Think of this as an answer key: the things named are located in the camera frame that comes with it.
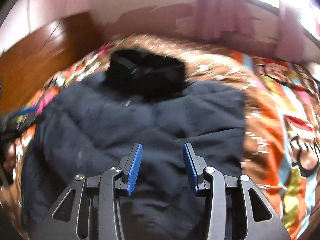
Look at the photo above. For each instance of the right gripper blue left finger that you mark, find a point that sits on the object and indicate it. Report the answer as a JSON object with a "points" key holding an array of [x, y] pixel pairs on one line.
{"points": [[89, 207]]}

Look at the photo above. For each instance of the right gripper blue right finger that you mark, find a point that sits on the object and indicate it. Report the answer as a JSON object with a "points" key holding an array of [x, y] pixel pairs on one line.
{"points": [[254, 217]]}

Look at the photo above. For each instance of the pink curtain left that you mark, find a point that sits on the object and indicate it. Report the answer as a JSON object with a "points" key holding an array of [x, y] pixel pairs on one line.
{"points": [[212, 18]]}

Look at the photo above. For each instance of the brown wooden headboard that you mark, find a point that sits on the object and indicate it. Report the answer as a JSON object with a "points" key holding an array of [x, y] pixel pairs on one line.
{"points": [[27, 65]]}

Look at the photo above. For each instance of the dark navy padded jacket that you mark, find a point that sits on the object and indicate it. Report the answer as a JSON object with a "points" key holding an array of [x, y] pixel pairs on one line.
{"points": [[89, 126]]}

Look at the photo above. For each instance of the colourful cartoon bed cover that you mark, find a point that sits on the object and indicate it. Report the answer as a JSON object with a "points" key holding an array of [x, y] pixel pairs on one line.
{"points": [[281, 114]]}

